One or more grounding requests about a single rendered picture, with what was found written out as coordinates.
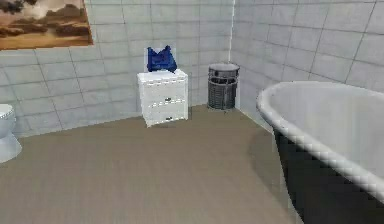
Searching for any black and white bathtub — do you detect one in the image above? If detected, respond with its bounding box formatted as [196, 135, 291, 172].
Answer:
[256, 80, 384, 224]

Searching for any blue crumpled cloth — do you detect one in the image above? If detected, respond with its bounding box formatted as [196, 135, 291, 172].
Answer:
[146, 45, 179, 74]

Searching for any white chest of drawers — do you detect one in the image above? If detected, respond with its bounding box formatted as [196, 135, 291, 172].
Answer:
[136, 68, 190, 128]

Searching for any white toilet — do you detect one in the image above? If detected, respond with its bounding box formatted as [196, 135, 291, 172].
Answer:
[0, 103, 23, 164]

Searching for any grey metal garbage can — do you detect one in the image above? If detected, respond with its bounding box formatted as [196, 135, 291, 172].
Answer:
[207, 62, 241, 111]

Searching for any brown landscape wall picture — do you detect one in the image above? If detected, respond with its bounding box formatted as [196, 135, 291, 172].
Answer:
[0, 0, 94, 51]

